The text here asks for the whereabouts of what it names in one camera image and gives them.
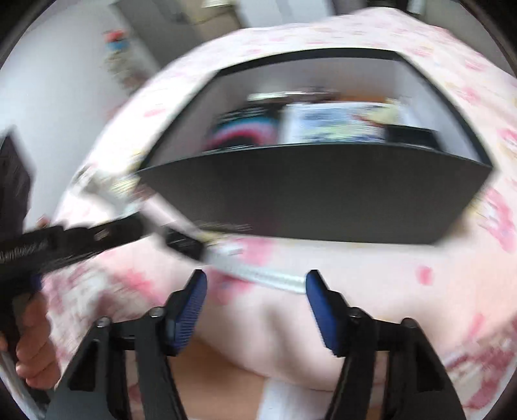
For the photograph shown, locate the white strap smartwatch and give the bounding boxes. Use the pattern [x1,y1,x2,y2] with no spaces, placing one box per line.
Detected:
[73,165,306,294]

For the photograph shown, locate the black booklet with rainbow ring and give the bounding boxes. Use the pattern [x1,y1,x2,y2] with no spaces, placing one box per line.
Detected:
[203,103,284,152]

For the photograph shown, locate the person's left hand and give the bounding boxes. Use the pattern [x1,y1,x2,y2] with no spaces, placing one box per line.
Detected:
[16,293,60,390]

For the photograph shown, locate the black cardboard storage box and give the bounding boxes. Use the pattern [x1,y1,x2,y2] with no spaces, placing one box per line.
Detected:
[138,48,493,244]

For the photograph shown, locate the pink cartoon print blanket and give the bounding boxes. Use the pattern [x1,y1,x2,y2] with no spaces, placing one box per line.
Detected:
[39,7,517,420]

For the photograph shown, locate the white blue patterned packet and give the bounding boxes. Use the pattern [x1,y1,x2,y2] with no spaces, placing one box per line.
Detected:
[278,100,403,144]

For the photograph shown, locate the small black box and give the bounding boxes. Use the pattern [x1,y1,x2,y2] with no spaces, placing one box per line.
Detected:
[385,124,441,151]

